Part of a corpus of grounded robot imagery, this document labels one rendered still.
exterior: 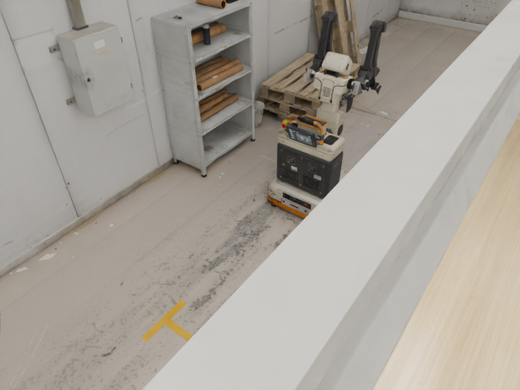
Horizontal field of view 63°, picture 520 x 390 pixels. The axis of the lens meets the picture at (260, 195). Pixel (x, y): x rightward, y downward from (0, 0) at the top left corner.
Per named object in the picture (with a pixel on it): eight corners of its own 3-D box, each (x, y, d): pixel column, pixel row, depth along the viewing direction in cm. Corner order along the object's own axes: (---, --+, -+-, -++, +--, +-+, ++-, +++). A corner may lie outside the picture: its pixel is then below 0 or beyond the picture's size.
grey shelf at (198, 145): (173, 163, 469) (149, 17, 370) (226, 129, 525) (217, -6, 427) (204, 177, 448) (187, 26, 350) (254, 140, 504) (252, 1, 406)
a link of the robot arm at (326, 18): (319, 11, 349) (330, 13, 344) (327, 10, 358) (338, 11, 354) (312, 66, 373) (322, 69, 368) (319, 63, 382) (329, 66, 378)
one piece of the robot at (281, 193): (316, 213, 375) (316, 206, 370) (277, 196, 394) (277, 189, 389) (317, 212, 377) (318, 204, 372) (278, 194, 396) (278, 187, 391)
